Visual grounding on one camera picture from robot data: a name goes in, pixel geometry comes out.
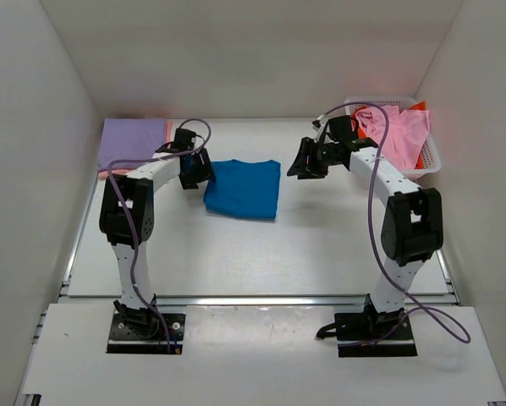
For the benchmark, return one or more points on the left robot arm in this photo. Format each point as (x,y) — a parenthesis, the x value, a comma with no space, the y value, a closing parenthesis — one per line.
(127,217)

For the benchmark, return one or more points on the folded salmon pink t-shirt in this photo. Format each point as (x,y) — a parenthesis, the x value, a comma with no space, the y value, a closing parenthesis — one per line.
(168,129)

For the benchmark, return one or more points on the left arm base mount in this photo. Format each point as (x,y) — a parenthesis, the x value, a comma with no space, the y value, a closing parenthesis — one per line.
(151,334)

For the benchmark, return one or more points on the white plastic laundry basket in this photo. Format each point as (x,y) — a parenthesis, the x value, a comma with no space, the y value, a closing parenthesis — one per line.
(402,126)

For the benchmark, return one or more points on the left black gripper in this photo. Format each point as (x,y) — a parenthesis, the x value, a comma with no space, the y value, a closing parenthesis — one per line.
(206,172)

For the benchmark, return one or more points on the orange t-shirt in basket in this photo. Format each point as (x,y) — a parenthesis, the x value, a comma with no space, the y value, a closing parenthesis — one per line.
(424,160)

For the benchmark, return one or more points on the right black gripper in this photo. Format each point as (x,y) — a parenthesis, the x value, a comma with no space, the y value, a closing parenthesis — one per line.
(305,167)

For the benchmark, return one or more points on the pink t-shirt in basket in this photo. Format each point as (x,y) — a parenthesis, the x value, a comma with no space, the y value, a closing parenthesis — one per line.
(401,127)

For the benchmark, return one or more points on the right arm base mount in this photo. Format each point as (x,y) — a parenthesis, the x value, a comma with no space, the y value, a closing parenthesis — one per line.
(371,334)

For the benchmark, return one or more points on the folded purple t-shirt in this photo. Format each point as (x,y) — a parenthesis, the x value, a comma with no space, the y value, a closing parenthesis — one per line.
(126,139)

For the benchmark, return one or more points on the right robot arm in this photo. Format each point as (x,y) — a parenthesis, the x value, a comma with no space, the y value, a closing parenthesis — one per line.
(412,227)

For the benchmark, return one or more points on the blue polo t-shirt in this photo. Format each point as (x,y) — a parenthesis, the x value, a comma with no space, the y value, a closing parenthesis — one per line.
(244,190)

